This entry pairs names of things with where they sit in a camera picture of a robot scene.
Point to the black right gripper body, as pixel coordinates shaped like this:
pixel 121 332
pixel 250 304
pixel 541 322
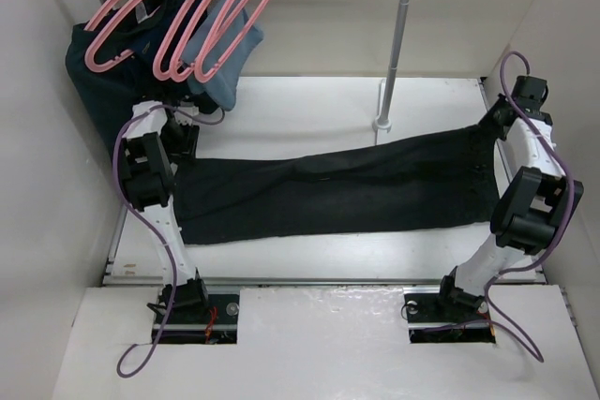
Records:
pixel 491 117

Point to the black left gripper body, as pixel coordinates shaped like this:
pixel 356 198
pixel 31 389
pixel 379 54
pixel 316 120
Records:
pixel 177 139

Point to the black trousers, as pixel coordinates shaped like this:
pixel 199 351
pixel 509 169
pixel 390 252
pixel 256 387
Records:
pixel 434 181

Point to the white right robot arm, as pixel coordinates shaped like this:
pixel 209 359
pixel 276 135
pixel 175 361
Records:
pixel 531 209

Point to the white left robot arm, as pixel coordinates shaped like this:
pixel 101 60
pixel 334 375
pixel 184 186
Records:
pixel 144 178

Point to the dark green hanging trousers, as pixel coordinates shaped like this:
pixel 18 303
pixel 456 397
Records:
pixel 110 96

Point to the pink hanger leftmost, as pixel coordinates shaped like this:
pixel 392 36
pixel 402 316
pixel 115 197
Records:
pixel 126 11

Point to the white rack base foot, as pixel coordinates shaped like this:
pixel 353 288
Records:
pixel 382 123

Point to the grey right rack pole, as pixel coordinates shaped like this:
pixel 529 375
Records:
pixel 400 24

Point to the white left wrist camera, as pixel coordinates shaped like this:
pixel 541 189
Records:
pixel 187 114

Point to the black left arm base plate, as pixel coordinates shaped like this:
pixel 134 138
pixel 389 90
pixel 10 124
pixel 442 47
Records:
pixel 215 324

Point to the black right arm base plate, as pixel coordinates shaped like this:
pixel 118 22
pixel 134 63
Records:
pixel 431 322

